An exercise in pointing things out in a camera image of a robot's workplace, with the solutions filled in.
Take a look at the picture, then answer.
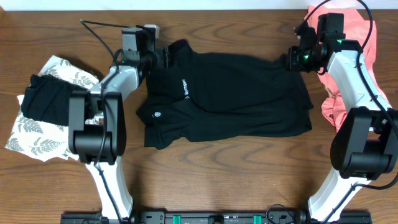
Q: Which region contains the black polo shirt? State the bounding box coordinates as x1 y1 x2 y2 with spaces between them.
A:
137 40 313 149

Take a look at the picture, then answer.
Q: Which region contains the salmon pink shirt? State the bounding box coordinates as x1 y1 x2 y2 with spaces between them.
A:
307 6 377 131

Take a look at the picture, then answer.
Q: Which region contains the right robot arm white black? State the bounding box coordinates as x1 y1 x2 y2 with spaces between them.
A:
285 13 397 223

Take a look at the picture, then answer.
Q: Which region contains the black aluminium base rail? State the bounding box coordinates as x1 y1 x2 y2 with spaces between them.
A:
60 206 373 224

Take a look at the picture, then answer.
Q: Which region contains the folded black garment on bag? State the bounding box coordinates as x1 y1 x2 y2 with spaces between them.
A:
21 74 87 126

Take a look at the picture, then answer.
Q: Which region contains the white fern print drawstring bag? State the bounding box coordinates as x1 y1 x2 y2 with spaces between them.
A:
5 55 99 162

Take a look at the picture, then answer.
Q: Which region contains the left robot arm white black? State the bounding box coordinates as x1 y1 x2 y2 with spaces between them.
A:
61 24 169 223

